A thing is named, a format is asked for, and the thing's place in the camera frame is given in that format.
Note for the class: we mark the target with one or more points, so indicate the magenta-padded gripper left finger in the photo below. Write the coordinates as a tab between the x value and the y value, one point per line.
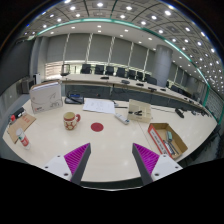
75	160

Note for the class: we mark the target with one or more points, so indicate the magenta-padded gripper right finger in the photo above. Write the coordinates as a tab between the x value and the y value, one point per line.
148	160

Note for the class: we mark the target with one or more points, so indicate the clear red-capped water bottle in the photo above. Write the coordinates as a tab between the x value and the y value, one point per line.
23	139

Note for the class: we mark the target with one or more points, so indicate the open cardboard box, red label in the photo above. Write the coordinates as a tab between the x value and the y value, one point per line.
159	140

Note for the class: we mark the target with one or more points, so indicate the cream mug with red pattern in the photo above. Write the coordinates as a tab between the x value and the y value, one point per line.
70	121

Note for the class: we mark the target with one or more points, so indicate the flat round red coaster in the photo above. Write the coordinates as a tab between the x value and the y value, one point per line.
97	127

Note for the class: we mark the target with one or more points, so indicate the white remote control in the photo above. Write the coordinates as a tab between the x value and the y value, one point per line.
122	118

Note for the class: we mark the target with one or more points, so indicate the white desk organizer box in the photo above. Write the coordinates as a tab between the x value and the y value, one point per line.
139	111

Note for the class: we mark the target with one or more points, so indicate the small black desk device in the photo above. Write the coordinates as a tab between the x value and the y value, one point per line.
179	113

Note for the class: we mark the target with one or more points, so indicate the black pen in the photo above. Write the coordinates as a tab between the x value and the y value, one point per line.
121	107

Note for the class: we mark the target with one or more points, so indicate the white paper sheet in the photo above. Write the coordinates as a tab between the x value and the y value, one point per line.
99	106

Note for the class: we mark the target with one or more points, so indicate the brown paper envelope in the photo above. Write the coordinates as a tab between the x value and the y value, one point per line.
20	126

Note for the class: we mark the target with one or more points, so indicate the large white printed carton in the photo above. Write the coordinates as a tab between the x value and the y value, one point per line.
46	97

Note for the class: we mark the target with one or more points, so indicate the black flat device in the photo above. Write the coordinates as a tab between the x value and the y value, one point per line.
18	112

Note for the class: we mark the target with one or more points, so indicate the long curved conference desk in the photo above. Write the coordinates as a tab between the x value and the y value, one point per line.
100	89

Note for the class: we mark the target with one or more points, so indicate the grey box television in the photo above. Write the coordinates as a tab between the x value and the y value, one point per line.
27	85

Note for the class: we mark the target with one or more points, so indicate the row of black office chairs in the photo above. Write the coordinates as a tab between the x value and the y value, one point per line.
109	70

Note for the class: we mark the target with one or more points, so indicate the group of ceiling lights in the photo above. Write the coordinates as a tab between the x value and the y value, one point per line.
100	4

